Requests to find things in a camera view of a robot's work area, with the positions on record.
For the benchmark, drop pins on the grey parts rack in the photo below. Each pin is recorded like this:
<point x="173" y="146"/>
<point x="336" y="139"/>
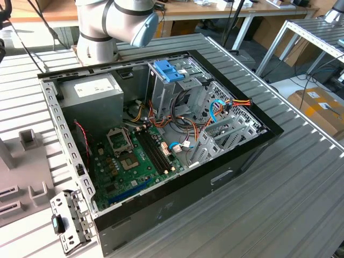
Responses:
<point x="24" y="172"/>

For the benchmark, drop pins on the grey power supply unit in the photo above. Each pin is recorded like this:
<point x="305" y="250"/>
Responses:
<point x="91" y="107"/>

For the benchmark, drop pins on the aluminium frame slat table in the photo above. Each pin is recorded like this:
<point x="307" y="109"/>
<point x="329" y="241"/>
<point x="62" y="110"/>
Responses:
<point x="309" y="29"/>

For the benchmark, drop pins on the blue plastic bay latch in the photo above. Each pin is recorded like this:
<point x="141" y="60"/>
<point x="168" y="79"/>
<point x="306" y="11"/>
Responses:
<point x="166" y="70"/>

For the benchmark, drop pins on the black open PC case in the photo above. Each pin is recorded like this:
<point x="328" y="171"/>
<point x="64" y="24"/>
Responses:
<point x="188" y="193"/>

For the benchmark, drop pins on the black latch teal sticker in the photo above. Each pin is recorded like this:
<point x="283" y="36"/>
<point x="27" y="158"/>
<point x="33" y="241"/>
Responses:
<point x="55" y="224"/>

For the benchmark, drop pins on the black RAM slot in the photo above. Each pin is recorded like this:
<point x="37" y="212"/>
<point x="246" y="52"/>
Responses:
<point x="151" y="151"/>
<point x="160" y="147"/>

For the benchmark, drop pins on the black electronic box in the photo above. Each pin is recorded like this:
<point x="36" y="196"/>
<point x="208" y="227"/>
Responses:
<point x="330" y="76"/>

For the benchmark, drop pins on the grey metal drive cage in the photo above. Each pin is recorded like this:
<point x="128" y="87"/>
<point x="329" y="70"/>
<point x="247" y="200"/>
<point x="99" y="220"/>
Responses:
<point x="164" y="96"/>

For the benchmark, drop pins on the long wooden desk white legs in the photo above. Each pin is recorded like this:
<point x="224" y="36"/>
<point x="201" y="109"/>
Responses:
<point x="215" y="9"/>

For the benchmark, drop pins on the green motherboard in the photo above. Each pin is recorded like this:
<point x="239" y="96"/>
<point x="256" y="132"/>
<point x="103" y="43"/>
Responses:
<point x="123" y="182"/>

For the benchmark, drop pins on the CPU socket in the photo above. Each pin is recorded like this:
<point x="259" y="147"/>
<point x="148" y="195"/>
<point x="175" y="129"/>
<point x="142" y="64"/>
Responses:
<point x="129" y="162"/>

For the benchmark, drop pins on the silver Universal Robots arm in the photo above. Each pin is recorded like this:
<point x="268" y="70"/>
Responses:
<point x="94" y="32"/>

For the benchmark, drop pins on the blue expansion slot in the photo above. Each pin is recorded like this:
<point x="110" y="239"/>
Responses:
<point x="129" y="192"/>

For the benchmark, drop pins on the black stand pole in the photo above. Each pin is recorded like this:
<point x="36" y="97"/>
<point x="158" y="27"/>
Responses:
<point x="236" y="16"/>

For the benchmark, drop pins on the cardboard box white labels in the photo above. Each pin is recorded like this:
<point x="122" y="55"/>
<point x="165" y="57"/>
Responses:
<point x="317" y="113"/>

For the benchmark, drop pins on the grey metal disk bay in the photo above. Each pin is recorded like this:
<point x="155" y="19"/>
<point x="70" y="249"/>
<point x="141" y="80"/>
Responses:
<point x="207" y="150"/>

